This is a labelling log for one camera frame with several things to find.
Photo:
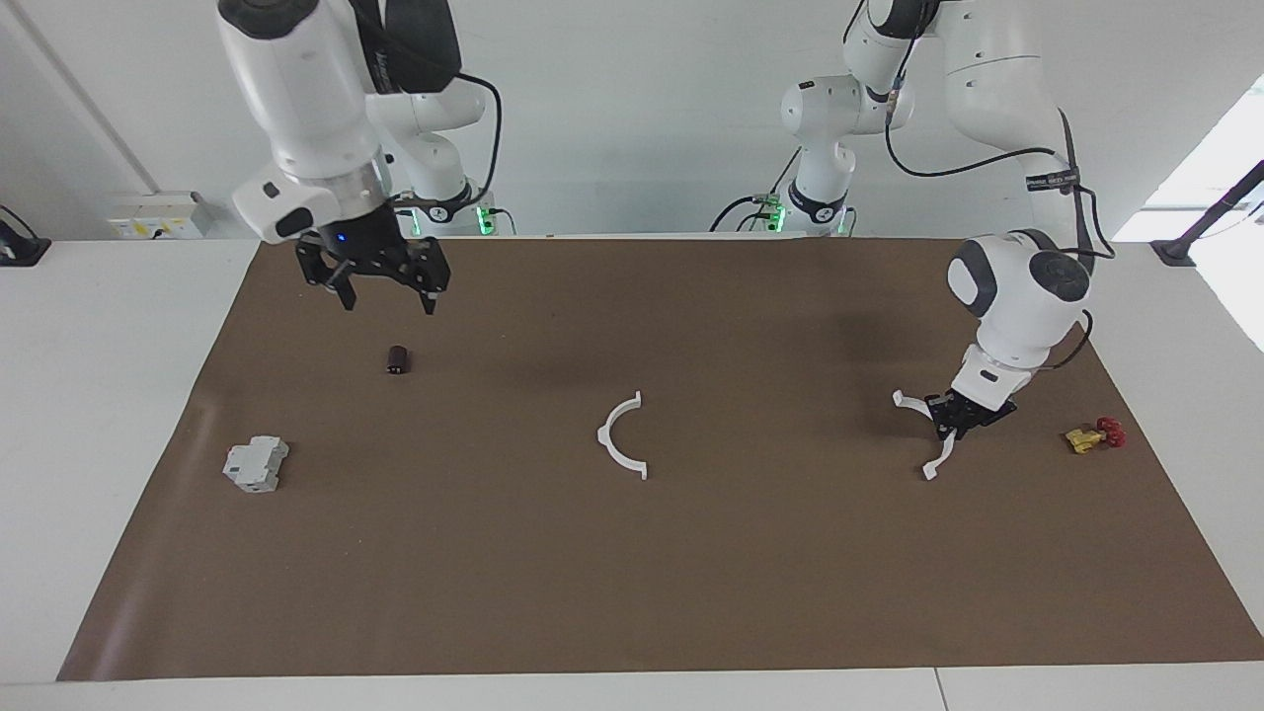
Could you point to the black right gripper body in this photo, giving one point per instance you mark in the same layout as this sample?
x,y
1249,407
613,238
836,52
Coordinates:
x,y
370,247

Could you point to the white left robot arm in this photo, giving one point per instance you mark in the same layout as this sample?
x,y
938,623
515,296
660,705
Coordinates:
x,y
1017,286

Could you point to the black angled stand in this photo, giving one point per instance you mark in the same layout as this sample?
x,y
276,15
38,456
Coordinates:
x,y
1180,252

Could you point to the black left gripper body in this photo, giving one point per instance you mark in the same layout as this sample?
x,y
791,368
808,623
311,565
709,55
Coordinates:
x,y
983,410

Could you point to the small black cylinder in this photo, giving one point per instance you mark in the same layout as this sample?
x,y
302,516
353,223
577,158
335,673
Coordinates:
x,y
398,359

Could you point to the white wall socket box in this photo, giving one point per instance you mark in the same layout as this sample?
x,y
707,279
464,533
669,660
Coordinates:
x,y
158,215

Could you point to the black stand foot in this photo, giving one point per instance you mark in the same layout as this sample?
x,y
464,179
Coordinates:
x,y
22,249

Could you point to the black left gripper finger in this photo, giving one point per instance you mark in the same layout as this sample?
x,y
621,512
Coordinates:
x,y
958,432
943,404

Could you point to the brown table mat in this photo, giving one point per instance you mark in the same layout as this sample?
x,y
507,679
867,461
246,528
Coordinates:
x,y
632,573

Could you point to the grey circuit breaker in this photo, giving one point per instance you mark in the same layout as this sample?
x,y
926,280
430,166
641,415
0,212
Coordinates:
x,y
255,464

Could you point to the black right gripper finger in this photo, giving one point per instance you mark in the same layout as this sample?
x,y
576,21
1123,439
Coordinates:
x,y
431,296
346,293

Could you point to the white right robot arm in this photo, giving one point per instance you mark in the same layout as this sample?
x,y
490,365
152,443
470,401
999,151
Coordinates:
x,y
306,89

